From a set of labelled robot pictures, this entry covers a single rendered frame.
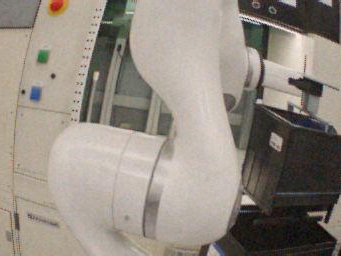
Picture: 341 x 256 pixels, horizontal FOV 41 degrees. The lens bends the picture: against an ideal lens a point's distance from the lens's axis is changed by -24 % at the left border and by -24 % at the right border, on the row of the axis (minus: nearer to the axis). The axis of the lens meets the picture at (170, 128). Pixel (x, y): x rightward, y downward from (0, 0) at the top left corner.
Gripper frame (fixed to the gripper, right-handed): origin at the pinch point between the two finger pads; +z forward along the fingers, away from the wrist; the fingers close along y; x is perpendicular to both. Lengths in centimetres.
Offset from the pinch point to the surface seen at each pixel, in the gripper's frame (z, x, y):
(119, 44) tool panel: -25, -5, -117
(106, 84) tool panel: -26, -21, -118
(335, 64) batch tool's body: 20.4, 7.7, -20.4
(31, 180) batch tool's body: -56, -39, -37
